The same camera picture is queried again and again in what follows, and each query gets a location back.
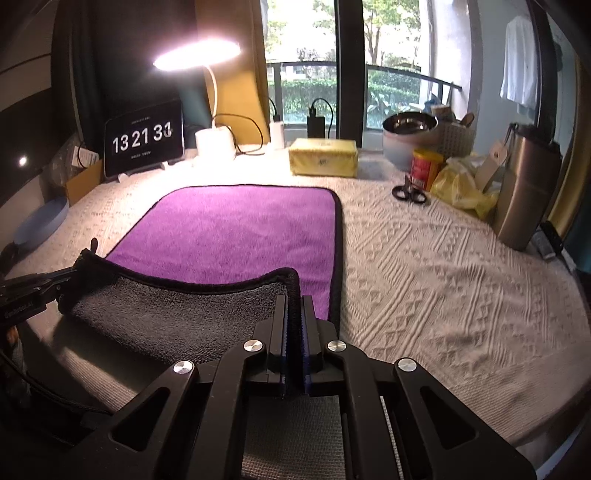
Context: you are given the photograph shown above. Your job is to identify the purple and grey towel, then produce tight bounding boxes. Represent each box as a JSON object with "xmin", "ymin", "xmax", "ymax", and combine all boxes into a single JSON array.
[{"xmin": 58, "ymin": 185, "xmax": 344, "ymax": 365}]

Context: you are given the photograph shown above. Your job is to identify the blue plate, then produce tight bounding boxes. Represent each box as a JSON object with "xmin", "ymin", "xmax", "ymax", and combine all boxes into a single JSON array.
[{"xmin": 13, "ymin": 196, "xmax": 69, "ymax": 253}]

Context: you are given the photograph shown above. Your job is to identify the cardboard box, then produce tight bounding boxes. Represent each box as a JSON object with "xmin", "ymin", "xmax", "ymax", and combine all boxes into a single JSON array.
[{"xmin": 65, "ymin": 160, "xmax": 104, "ymax": 206}]

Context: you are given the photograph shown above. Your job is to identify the white patterned tablecloth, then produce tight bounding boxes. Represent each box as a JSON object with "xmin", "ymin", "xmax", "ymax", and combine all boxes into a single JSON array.
[{"xmin": 9, "ymin": 152, "xmax": 590, "ymax": 470}]

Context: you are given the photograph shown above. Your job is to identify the black scissors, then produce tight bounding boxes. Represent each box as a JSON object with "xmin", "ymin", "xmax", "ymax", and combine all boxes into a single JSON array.
[{"xmin": 391, "ymin": 175, "xmax": 429, "ymax": 205}]

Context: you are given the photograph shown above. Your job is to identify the yellow tissue pack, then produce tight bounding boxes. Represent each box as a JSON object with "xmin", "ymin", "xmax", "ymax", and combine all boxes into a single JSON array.
[{"xmin": 287, "ymin": 138, "xmax": 359, "ymax": 178}]

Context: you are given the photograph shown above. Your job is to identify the tablet showing clock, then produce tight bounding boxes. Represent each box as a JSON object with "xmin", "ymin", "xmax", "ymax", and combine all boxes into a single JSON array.
[{"xmin": 103, "ymin": 100, "xmax": 184, "ymax": 179}]

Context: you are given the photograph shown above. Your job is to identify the red can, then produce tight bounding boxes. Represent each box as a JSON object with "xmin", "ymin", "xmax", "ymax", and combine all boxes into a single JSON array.
[{"xmin": 410, "ymin": 148, "xmax": 444, "ymax": 191}]

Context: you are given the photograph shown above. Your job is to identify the yellow plastic bag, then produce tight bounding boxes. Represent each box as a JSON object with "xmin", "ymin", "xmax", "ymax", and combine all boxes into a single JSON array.
[{"xmin": 430, "ymin": 157, "xmax": 500, "ymax": 223}]

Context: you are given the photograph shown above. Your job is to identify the white desk lamp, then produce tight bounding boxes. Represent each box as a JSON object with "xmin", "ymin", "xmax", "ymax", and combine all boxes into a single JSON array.
[{"xmin": 153, "ymin": 36, "xmax": 240, "ymax": 162}]

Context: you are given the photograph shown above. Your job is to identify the white charger adapter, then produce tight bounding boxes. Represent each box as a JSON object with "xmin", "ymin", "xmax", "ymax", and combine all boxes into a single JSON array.
[{"xmin": 269, "ymin": 121, "xmax": 286, "ymax": 149}]

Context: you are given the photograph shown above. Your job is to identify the black power bank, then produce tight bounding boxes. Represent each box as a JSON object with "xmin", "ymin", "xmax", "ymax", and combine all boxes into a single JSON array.
[{"xmin": 307, "ymin": 106, "xmax": 325, "ymax": 139}]

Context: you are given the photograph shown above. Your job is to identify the steel bowl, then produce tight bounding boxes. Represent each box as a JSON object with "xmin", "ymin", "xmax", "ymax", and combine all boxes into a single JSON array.
[{"xmin": 383, "ymin": 111, "xmax": 440, "ymax": 173}]

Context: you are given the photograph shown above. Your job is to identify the white storage basket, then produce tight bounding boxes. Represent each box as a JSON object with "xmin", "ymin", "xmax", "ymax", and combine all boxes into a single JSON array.
[{"xmin": 437, "ymin": 121, "xmax": 476, "ymax": 159}]

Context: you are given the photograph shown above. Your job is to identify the yellow curtain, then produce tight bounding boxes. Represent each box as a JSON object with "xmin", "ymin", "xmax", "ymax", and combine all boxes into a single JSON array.
[{"xmin": 194, "ymin": 0, "xmax": 270, "ymax": 145}]

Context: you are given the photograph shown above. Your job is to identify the dark green curtain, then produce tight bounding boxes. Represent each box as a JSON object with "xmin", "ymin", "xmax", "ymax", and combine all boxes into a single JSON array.
[{"xmin": 51, "ymin": 1, "xmax": 211, "ymax": 149}]

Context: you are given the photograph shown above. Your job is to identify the steel tumbler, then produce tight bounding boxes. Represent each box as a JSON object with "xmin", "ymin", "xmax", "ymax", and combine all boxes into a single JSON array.
[{"xmin": 493, "ymin": 123, "xmax": 562, "ymax": 251}]

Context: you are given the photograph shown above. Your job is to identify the white hanging shirt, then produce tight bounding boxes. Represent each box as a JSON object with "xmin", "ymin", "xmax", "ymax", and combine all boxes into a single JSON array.
[{"xmin": 500, "ymin": 16, "xmax": 538, "ymax": 110}]

